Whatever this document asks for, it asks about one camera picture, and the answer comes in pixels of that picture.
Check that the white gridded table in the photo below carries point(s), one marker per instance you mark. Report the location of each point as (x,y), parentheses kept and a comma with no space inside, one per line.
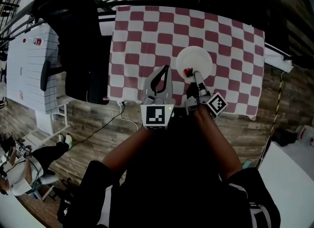
(29,74)

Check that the white cabinet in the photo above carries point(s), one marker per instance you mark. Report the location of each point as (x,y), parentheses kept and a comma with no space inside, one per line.
(289,178)

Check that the red white checkered table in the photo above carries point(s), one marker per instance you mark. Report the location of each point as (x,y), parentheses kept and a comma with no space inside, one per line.
(152,45)

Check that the red strawberry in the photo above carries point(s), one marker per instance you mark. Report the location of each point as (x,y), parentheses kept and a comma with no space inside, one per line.
(188,72)

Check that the person's black clothing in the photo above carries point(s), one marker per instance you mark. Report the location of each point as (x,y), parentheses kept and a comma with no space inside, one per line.
(171,185)

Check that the white jug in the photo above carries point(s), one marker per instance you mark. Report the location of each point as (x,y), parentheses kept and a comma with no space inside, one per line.
(306,134)

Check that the person's left forearm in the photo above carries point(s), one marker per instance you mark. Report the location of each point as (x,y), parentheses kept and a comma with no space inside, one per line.
(127,148)

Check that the teal mop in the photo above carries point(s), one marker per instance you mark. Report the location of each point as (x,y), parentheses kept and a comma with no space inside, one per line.
(247,165)

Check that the white stool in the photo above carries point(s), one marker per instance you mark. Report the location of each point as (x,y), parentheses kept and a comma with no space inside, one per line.
(62,116)

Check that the black office chair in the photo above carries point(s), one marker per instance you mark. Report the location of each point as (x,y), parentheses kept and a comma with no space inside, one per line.
(81,50)

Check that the person's right forearm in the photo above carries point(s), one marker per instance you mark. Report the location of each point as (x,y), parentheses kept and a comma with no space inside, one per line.
(218,143)

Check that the black bag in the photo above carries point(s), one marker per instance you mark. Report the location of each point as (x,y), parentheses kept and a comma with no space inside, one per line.
(284,137)

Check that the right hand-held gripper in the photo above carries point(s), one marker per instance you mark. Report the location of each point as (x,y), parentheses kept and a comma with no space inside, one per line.
(217,104)

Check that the white round plate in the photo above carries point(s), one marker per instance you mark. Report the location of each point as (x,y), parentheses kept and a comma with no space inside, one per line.
(195,58)

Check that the red white small container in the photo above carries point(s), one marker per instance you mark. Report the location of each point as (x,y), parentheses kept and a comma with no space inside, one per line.
(37,41)

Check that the white platform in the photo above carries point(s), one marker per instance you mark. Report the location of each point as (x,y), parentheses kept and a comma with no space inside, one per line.
(277,61)

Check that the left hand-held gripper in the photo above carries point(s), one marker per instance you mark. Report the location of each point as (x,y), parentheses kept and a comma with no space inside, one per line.
(155,115)

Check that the yellow black striped pole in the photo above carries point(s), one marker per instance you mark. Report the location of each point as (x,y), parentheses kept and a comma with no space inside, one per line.
(278,99)

